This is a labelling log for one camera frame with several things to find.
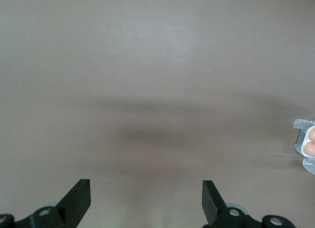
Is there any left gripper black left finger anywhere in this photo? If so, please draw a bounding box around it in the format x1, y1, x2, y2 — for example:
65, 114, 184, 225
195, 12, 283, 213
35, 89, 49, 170
0, 186, 92, 228

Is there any clear plastic egg box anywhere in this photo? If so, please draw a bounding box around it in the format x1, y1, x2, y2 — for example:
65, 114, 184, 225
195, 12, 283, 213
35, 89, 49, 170
292, 118, 315, 176

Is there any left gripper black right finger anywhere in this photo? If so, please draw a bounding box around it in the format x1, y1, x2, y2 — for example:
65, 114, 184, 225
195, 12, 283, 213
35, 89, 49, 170
201, 187, 295, 228

